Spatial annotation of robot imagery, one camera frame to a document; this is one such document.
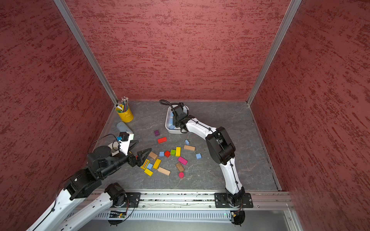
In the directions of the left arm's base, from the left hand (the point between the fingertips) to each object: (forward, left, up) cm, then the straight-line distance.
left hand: (144, 148), depth 67 cm
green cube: (+9, -11, -23) cm, 27 cm away
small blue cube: (+16, -20, -23) cm, 35 cm away
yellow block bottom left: (-3, +3, -24) cm, 25 cm away
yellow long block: (+1, -2, -24) cm, 24 cm away
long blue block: (+29, -8, -24) cm, 38 cm away
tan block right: (+12, -22, -24) cm, 35 cm away
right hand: (+30, -14, -17) cm, 37 cm away
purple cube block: (+24, +2, -24) cm, 34 cm away
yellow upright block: (+9, -14, -23) cm, 29 cm away
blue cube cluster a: (+7, -28, -24) cm, 37 cm away
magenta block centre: (+4, -17, -26) cm, 32 cm away
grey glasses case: (+28, +28, -24) cm, 46 cm away
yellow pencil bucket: (+34, +25, -15) cm, 45 cm away
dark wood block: (0, -16, -24) cm, 29 cm away
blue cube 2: (+8, -4, -24) cm, 25 cm away
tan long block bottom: (-3, -7, -24) cm, 25 cm away
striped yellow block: (-9, -3, +3) cm, 10 cm away
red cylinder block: (-5, -17, -25) cm, 31 cm away
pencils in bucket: (+38, +25, -11) cm, 47 cm away
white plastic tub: (+24, -13, -21) cm, 35 cm away
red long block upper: (+18, -3, -24) cm, 31 cm away
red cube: (+8, -8, -24) cm, 26 cm away
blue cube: (+37, -7, -23) cm, 44 cm away
